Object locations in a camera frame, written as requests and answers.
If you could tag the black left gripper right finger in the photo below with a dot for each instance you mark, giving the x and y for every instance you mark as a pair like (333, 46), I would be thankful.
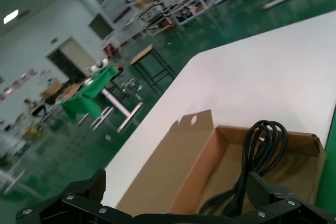
(270, 197)

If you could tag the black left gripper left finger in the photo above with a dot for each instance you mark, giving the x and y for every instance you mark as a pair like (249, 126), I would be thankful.
(78, 203)

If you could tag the cardboard box with holed lid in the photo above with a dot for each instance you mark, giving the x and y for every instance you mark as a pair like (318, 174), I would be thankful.
(168, 161)

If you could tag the green table cloth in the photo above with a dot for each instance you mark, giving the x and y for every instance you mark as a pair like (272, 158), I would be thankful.
(330, 155)

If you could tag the white T-shaped table leg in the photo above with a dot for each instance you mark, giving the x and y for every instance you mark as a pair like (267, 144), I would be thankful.
(120, 108)

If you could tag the table draped with green cloth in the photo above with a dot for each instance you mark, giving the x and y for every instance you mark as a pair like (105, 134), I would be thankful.
(92, 90)

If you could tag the chrome chair base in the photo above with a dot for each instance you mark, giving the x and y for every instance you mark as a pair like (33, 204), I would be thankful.
(131, 89)

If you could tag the dark double door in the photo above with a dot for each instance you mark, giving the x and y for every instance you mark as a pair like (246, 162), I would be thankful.
(68, 58)

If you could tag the wooden top metal stand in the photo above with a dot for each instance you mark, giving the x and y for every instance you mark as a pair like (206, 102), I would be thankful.
(143, 53)

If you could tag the rectangular ceiling light panel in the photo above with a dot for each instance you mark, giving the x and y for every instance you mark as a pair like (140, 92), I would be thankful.
(11, 16)

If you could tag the dark wall window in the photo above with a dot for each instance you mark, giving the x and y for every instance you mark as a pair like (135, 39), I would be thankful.
(101, 26)

